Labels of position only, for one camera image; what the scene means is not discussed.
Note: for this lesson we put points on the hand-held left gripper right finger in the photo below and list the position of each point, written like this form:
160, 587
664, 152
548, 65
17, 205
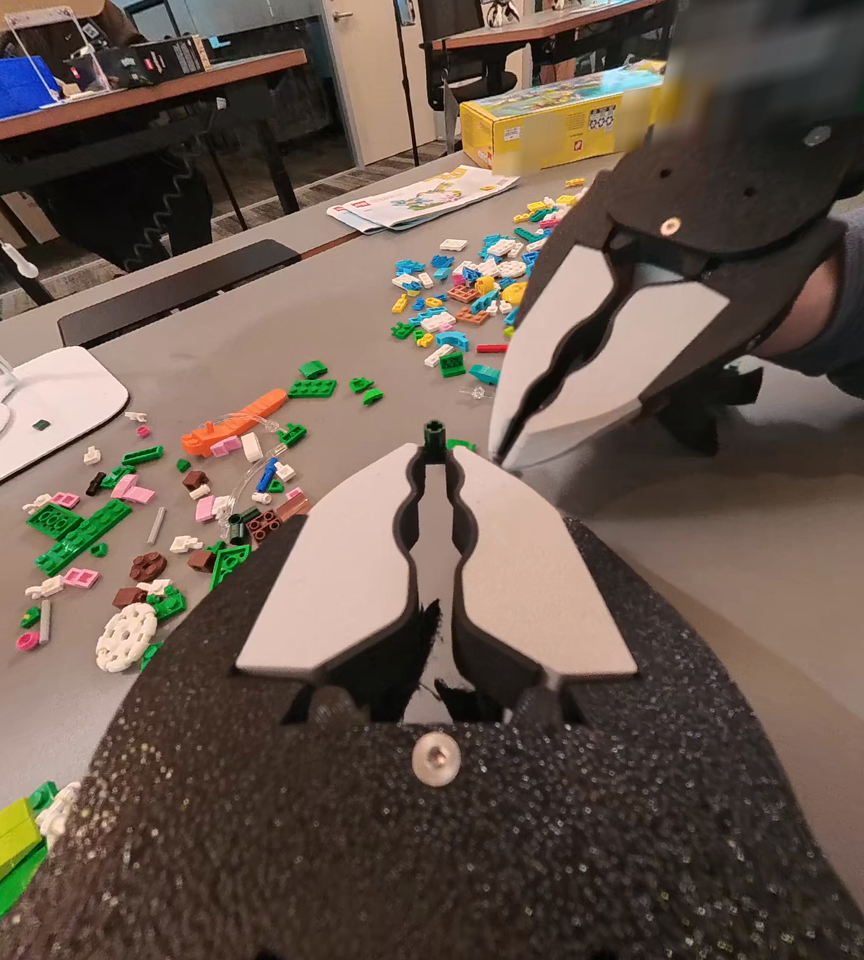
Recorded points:
537, 592

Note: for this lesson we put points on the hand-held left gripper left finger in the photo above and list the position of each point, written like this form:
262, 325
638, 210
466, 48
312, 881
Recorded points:
327, 585

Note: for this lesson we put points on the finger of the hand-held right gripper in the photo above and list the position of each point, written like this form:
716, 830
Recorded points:
627, 360
552, 315

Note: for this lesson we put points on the dark green lego piece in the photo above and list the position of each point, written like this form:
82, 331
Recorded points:
434, 436

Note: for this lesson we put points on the clear curved lego piece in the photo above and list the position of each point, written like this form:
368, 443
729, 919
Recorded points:
479, 391

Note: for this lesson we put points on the pile of blue white lego pieces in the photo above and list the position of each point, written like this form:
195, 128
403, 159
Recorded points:
438, 322

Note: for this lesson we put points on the lego instruction booklet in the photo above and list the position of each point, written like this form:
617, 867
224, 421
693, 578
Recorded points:
417, 202

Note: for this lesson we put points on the orange lego piece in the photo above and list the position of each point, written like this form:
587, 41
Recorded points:
229, 431

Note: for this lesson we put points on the white round lego gear plate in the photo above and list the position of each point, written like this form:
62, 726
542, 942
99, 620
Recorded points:
139, 619

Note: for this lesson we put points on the yellow lego box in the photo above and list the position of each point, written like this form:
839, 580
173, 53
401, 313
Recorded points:
552, 120

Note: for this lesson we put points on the pile of green pink lego pieces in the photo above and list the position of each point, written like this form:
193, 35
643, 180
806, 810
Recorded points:
76, 532

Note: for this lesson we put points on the person's right hand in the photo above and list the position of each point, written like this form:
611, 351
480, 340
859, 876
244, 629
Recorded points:
803, 307

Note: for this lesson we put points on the wooden table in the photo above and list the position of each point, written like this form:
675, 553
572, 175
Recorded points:
552, 26

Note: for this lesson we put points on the black office chair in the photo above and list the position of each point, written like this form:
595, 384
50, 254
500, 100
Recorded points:
469, 75

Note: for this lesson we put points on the black tripod stand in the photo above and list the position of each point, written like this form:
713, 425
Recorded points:
404, 75

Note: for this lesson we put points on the white mat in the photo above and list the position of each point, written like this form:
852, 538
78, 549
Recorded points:
64, 390

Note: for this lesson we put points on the wooden desk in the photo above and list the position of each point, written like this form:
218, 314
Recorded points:
177, 86

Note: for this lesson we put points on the black box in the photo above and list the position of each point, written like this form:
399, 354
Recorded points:
162, 60

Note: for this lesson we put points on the clear acrylic display stand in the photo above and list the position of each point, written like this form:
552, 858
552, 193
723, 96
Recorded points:
91, 67

